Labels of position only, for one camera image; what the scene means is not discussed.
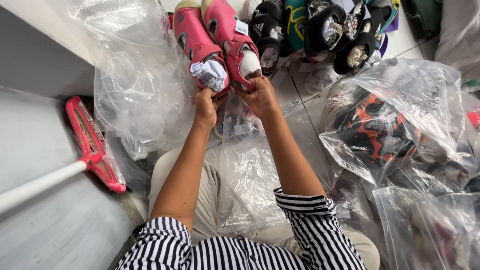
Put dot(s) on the pink sandal with white tag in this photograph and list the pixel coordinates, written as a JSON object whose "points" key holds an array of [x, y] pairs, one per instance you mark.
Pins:
{"points": [[223, 22]]}

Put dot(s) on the shoe with white label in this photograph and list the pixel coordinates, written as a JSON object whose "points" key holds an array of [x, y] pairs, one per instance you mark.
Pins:
{"points": [[234, 127]]}

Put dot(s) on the large empty clear plastic bag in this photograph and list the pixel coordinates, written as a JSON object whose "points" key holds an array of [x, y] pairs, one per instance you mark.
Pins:
{"points": [[138, 82]]}

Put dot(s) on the person's right hand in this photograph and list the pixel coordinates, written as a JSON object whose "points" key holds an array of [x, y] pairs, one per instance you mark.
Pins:
{"points": [[262, 101]]}

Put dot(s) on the heap of dark children's shoes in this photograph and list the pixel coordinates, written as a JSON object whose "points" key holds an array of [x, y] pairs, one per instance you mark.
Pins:
{"points": [[322, 30]]}

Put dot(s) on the dark green cloth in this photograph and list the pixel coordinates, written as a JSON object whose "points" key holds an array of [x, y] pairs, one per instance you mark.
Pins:
{"points": [[422, 15]]}

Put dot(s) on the clear bag of pale shoes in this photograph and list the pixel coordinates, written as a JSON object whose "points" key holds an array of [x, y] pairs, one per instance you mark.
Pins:
{"points": [[431, 228]]}

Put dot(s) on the orange and black shoes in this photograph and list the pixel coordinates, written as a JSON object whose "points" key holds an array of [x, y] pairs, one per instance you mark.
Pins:
{"points": [[375, 129]]}

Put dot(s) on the beige trousers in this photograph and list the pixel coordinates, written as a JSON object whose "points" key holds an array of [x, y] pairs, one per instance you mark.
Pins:
{"points": [[204, 198]]}

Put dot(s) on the black white striped shirt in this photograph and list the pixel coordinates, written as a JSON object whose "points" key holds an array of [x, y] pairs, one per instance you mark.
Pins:
{"points": [[225, 251]]}

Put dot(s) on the person's left hand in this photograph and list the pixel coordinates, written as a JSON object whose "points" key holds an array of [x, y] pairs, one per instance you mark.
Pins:
{"points": [[205, 110]]}

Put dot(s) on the white shoe in clear wrap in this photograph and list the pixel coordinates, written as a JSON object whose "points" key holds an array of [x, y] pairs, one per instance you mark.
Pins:
{"points": [[321, 78]]}

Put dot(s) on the grey cloth bundle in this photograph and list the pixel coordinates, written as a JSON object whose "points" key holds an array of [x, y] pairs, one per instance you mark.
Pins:
{"points": [[459, 37]]}

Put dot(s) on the crumpled white paper stuffing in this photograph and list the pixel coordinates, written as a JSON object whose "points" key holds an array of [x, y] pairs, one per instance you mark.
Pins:
{"points": [[210, 74]]}

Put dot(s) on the loose white paper tag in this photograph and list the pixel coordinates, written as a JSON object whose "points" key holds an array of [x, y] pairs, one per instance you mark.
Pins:
{"points": [[279, 77]]}

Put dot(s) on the smooth white paper stuffing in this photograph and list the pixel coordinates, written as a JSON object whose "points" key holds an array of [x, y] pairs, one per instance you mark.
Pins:
{"points": [[249, 62]]}

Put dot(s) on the white hang tag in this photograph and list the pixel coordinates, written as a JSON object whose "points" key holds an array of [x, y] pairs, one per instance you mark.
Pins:
{"points": [[242, 27]]}

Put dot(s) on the pink sandal with paper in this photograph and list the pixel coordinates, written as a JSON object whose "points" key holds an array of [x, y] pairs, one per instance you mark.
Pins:
{"points": [[193, 35]]}

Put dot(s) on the clear bag of orange shoes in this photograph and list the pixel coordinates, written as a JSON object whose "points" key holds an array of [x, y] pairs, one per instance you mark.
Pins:
{"points": [[412, 93]]}

